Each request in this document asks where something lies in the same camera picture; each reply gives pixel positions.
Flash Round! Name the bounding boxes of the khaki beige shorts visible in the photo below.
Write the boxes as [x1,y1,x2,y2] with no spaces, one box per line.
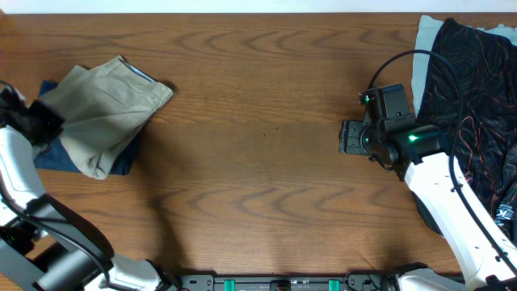
[40,56,174,179]

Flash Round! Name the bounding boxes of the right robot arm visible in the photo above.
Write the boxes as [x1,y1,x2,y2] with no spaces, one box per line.
[339,120,516,290]

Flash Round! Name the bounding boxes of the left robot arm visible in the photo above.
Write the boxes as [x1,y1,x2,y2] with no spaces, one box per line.
[1,82,181,290]

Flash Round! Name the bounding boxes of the folded navy blue shorts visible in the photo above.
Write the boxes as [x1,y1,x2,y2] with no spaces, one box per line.
[35,78,149,179]

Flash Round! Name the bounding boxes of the light blue garment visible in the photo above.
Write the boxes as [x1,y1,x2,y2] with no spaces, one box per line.
[410,15,517,118]

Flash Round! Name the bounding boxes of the black patterned shorts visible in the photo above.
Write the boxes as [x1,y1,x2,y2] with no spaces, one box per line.
[411,15,516,238]

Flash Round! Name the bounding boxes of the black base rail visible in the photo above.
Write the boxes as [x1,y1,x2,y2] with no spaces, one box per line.
[178,272,397,291]

